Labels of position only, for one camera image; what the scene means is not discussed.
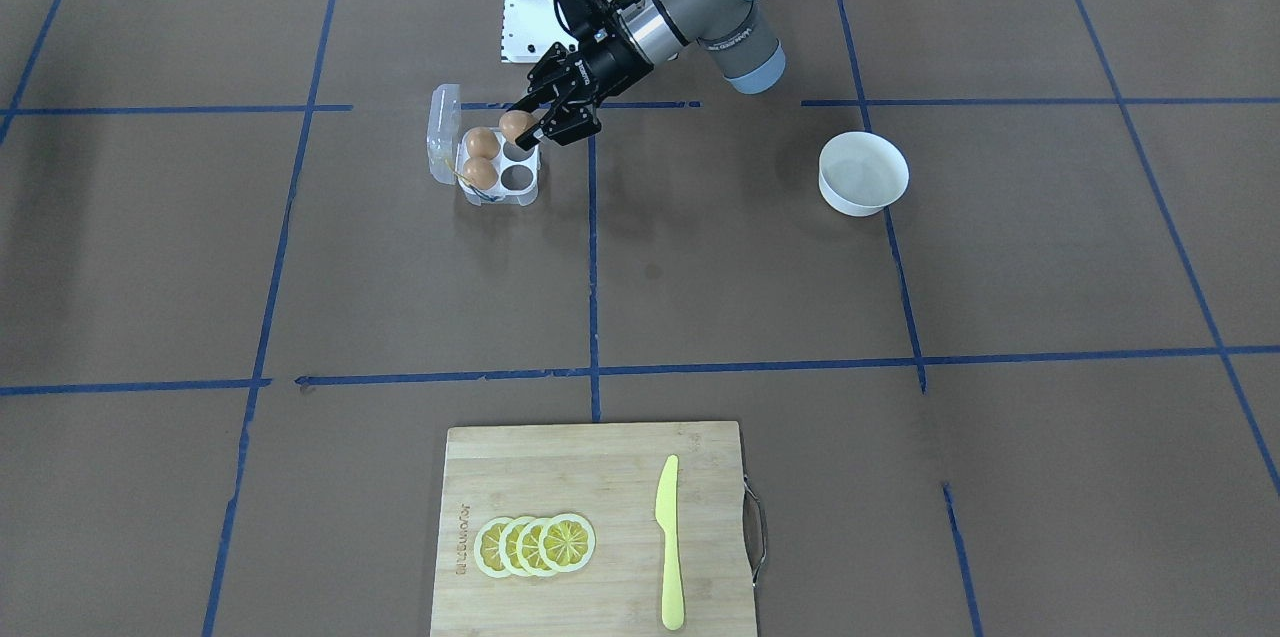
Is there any brown egg in box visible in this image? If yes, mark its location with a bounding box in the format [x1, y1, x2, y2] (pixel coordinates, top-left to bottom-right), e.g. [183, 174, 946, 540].
[460, 157, 499, 191]
[463, 127, 502, 160]

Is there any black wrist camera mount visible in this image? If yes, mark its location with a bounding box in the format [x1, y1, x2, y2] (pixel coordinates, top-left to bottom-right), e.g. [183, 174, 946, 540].
[553, 0, 643, 49]

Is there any clear plastic egg box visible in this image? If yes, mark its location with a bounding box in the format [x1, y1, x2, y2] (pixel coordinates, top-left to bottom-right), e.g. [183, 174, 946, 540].
[425, 84, 541, 207]

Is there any lemon slice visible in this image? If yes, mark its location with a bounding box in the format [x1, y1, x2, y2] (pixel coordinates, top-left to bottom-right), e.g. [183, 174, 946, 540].
[472, 517, 515, 579]
[543, 513, 596, 574]
[498, 515, 536, 578]
[509, 517, 561, 578]

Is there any brown egg from bowl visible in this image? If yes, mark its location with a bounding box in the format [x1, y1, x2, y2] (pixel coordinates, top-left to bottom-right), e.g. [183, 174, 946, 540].
[498, 109, 538, 142]

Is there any wooden cutting board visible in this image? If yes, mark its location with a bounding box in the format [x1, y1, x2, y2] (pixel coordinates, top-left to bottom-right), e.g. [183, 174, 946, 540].
[429, 420, 758, 636]

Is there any brown egg in box front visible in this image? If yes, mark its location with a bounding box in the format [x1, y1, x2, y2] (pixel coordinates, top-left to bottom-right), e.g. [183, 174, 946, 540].
[460, 157, 499, 191]

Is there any brown egg in box rear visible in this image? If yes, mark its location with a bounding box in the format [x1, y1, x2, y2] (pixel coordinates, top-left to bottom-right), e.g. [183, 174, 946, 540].
[463, 127, 502, 160]

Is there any white ceramic bowl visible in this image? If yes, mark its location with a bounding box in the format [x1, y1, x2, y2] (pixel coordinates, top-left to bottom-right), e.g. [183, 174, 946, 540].
[818, 130, 910, 217]

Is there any yellow plastic knife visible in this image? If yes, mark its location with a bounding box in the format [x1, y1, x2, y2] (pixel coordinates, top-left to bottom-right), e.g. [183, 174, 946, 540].
[654, 454, 686, 632]

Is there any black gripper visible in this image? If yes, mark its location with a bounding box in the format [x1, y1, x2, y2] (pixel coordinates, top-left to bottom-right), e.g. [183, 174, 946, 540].
[503, 37, 655, 151]

